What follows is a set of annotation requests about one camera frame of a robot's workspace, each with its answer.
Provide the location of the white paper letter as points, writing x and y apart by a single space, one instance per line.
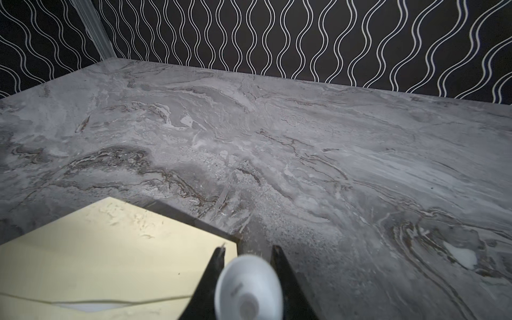
91 307

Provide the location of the aluminium frame corner post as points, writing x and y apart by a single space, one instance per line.
93 25

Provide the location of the cream envelope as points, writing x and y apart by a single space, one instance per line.
109 251

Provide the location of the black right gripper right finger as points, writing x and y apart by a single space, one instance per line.
295 303

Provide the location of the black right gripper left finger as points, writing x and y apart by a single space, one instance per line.
201 305

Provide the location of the white glue stick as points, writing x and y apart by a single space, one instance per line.
248 288

